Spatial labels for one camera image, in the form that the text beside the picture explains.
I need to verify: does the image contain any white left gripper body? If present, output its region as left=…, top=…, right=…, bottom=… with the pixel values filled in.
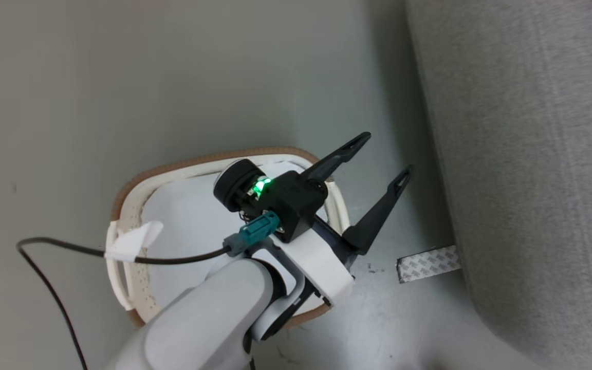
left=255, top=215, right=359, bottom=309

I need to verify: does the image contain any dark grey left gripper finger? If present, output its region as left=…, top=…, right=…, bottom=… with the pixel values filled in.
left=342, top=165, right=413, bottom=256
left=300, top=132, right=372, bottom=181

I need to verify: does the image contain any white cloth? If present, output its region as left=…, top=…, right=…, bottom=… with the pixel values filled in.
left=106, top=161, right=322, bottom=309

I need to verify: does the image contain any grey fabric sofa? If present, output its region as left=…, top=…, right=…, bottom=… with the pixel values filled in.
left=404, top=0, right=592, bottom=370

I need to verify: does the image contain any grey patterned tape strip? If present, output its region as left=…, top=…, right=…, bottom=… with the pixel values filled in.
left=397, top=245, right=463, bottom=284

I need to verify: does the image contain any white perforated laundry basket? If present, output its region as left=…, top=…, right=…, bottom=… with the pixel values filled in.
left=105, top=146, right=352, bottom=329

